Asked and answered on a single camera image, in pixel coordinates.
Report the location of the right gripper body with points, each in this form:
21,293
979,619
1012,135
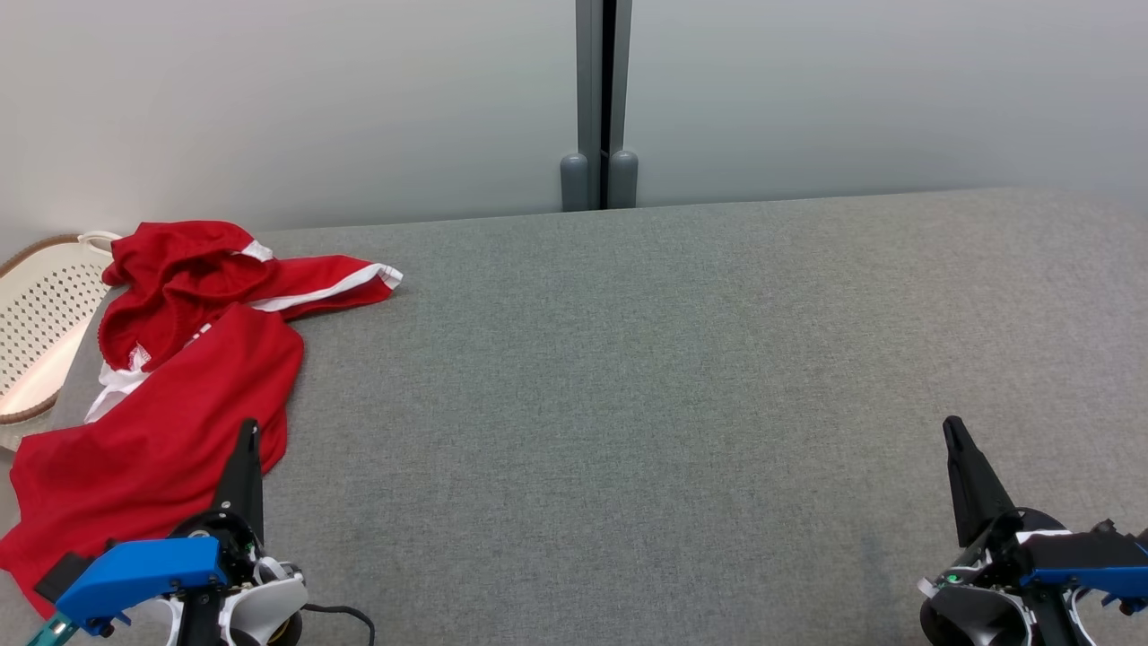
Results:
973,619

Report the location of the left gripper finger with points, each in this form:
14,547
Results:
244,480

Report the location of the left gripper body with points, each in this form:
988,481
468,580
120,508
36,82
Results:
265,601

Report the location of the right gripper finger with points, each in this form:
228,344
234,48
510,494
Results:
973,493

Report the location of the red basketball jersey white sleeves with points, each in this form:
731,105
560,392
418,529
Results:
170,431

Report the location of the red shorts with white stripe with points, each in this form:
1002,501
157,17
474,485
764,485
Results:
188,269

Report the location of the white perforated laundry basket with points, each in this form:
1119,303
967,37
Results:
45,314

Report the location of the left wrist camera blue mount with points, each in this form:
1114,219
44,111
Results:
134,570

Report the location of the grey partition divider post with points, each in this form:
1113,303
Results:
589,90

